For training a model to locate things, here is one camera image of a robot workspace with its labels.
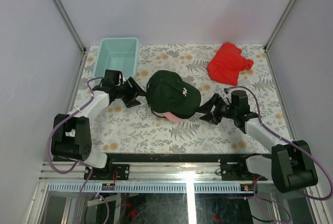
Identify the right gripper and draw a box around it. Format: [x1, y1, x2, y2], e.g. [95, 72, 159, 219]
[195, 93, 237, 125]

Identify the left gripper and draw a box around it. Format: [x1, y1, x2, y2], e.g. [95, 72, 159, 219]
[115, 77, 149, 108]

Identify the dark green baseball cap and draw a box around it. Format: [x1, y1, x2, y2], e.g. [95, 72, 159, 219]
[146, 70, 201, 119]

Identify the pink baseball cap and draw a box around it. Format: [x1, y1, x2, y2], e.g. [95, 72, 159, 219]
[163, 112, 183, 123]

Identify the teal plastic bin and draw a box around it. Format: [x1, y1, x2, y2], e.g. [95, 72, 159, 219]
[94, 37, 139, 78]

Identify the red cloth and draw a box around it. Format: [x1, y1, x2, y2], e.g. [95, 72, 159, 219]
[207, 42, 254, 86]

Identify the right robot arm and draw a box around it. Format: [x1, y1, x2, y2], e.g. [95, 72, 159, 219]
[197, 90, 318, 193]

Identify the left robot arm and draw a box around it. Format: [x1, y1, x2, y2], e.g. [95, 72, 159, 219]
[47, 70, 145, 180]

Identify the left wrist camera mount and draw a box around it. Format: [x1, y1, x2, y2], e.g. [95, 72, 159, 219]
[118, 72, 126, 86]

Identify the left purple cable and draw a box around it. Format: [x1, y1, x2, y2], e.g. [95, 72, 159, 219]
[46, 77, 110, 224]

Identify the purple cable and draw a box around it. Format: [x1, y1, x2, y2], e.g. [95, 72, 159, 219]
[223, 86, 333, 221]
[46, 77, 110, 224]

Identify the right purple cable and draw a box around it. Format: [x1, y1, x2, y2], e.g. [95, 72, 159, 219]
[223, 86, 333, 221]

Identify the left corner aluminium post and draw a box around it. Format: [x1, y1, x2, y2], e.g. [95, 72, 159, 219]
[39, 0, 87, 53]

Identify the corner aluminium post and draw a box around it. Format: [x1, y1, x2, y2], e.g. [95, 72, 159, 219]
[263, 0, 313, 52]
[39, 0, 87, 53]

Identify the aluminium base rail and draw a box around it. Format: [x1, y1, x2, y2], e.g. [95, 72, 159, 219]
[39, 162, 229, 182]

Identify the right corner aluminium post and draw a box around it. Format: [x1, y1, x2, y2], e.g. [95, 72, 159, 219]
[263, 0, 313, 52]

